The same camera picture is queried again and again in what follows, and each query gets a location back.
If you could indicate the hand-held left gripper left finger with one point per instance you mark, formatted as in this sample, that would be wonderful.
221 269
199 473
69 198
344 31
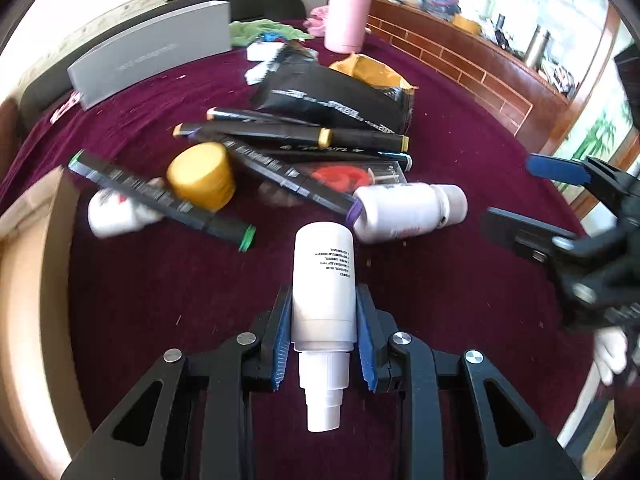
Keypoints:
282 345

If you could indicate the wooden cabinet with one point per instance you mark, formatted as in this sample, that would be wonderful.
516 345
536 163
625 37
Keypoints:
450 55

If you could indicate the white bottle with red label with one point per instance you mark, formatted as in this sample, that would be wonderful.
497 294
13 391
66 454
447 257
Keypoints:
112 215

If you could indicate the yellow-capped black marker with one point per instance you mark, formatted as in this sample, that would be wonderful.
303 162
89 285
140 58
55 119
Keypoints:
365 139

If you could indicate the pink bottle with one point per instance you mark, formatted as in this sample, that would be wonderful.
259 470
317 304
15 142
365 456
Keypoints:
345 15

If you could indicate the blue-capped black marker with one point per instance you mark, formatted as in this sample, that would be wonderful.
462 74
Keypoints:
350 156

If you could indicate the grey box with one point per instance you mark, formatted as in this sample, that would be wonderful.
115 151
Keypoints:
150 55

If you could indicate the clear packet with red item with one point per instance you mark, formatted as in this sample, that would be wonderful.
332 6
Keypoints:
340 177

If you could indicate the white spray bottle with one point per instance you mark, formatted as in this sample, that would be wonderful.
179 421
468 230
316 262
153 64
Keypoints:
322 280

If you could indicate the beige-capped black marker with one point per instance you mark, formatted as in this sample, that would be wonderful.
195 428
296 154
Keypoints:
265 122

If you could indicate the yellow jar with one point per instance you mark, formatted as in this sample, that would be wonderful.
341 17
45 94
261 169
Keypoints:
200 175

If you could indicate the white pill bottle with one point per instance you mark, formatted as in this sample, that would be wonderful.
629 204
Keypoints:
400 210

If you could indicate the yellow snack packet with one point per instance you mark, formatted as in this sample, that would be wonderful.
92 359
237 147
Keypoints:
370 72

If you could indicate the small blue item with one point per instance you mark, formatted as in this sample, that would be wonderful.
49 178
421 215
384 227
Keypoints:
275 37

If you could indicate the cardboard box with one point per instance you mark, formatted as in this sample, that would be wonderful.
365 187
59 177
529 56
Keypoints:
30 310

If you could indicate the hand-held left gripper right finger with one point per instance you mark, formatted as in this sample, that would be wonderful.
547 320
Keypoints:
367 345

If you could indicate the white tissue packet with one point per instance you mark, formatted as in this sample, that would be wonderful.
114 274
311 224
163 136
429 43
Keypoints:
260 72

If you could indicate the black sofa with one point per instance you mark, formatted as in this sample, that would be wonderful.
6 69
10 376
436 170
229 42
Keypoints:
270 5

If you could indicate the green-capped black marker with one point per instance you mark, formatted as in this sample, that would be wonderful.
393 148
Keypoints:
150 192

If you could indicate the person's right hand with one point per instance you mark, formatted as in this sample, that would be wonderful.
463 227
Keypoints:
612 355

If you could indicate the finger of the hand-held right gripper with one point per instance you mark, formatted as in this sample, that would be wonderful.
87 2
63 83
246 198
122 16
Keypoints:
555 167
520 237

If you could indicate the green cloth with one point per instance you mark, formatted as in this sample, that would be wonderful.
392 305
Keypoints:
255 29

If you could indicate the steel thermos flask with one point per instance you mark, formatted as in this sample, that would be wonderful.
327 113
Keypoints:
537 50

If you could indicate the black pouch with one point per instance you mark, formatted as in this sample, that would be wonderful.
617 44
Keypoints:
325 90

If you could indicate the purple-capped black marker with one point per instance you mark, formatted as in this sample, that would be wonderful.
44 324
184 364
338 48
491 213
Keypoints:
280 172

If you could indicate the pink cloth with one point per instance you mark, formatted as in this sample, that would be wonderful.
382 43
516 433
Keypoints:
316 17

